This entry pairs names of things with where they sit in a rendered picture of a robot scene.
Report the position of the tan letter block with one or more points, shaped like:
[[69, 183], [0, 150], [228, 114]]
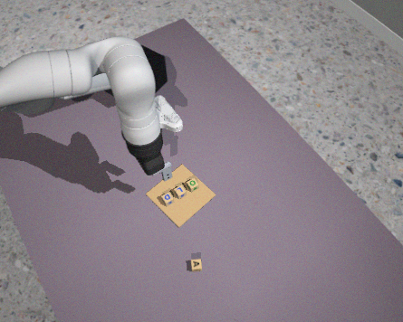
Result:
[[192, 185], [167, 199], [196, 265], [180, 192]]

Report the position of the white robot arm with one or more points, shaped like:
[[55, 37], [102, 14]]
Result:
[[117, 63]]

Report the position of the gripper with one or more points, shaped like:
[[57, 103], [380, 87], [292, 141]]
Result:
[[146, 143]]

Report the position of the tan flat mat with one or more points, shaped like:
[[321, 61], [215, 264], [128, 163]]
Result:
[[182, 209]]

